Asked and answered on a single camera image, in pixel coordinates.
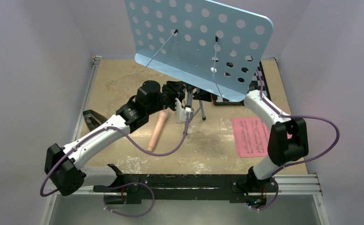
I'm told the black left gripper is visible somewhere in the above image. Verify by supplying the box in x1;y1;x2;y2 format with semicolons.
146;81;184;116

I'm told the light blue music stand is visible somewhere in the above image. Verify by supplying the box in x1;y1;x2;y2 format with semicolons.
125;0;274;103

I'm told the pink sheet music front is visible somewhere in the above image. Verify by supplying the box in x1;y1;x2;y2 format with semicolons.
231;117;270;158

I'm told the black metronome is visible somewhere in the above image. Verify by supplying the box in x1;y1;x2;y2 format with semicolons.
83;110;108;131

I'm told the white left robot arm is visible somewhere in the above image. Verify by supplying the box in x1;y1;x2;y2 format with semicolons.
40;80;190;197

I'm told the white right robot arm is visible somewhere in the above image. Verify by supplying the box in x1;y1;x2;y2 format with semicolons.
243;90;309;191

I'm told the black white chessboard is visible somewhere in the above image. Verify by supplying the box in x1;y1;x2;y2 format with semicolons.
212;60;273;106

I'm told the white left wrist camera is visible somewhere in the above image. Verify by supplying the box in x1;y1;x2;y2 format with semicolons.
175;98;193;122

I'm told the pink recorder flute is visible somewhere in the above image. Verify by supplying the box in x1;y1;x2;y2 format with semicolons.
147;110;168;152

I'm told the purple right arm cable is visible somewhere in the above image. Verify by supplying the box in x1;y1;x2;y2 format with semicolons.
250;69;341;212

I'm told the aluminium frame rail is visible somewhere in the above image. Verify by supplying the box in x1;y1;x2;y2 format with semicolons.
39;56;330;225

